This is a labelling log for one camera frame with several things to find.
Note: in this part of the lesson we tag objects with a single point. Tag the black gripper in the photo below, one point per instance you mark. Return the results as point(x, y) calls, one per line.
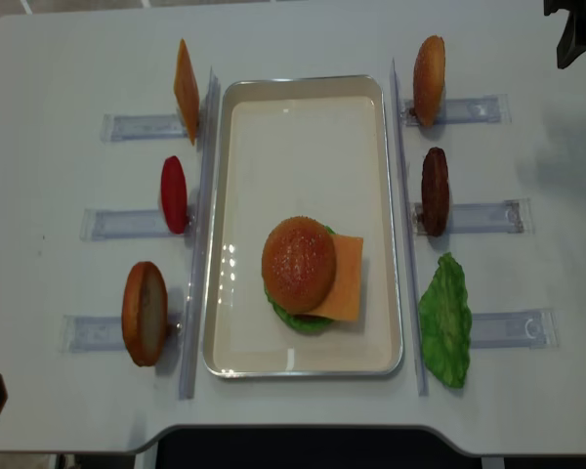
point(573, 40)

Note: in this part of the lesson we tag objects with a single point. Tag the sesame bun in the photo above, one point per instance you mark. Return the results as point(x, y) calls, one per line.
point(298, 264)
point(428, 80)

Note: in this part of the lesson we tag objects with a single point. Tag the upright brown meat patty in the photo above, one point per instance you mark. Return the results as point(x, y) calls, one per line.
point(435, 192)

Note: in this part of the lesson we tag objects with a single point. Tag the clear holder under lettuce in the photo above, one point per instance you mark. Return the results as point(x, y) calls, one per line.
point(532, 329)

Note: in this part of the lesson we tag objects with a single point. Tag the upright green lettuce leaf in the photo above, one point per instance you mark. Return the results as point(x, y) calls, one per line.
point(446, 323)

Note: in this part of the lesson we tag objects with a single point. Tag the cheese slice on burger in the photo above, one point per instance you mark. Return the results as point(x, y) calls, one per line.
point(342, 303)

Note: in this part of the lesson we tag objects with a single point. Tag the upright cheese slice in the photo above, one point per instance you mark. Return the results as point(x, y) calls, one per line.
point(186, 92)

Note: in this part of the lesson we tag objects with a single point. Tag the green lettuce leaf on burger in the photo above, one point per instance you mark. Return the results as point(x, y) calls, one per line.
point(298, 320)

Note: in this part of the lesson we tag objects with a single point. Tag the upright red tomato slice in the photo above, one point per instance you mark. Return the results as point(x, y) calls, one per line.
point(174, 196)

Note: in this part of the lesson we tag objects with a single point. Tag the clear holder under cheese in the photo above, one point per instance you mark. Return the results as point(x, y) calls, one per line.
point(119, 128)

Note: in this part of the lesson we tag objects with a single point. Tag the clear holder under tomato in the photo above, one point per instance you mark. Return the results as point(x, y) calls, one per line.
point(101, 224)

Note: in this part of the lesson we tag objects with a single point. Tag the clear holder under patty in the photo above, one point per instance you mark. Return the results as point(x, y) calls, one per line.
point(505, 217)

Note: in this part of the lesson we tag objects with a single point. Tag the white rectangular metal tray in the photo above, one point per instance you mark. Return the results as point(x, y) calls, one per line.
point(315, 147)

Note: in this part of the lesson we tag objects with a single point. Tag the upright bun slice left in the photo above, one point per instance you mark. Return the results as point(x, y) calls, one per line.
point(144, 314)

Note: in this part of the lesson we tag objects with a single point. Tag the clear holder under bun slice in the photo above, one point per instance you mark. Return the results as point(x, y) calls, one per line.
point(87, 334)

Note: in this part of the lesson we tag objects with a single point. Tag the right long clear rail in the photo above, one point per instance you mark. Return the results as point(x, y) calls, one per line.
point(407, 227)

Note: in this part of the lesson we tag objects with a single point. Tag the long clear rail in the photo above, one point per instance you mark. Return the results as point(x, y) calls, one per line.
point(407, 227)
point(202, 240)

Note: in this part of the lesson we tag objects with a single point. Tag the left long clear rail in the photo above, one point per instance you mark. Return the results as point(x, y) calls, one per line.
point(202, 240)

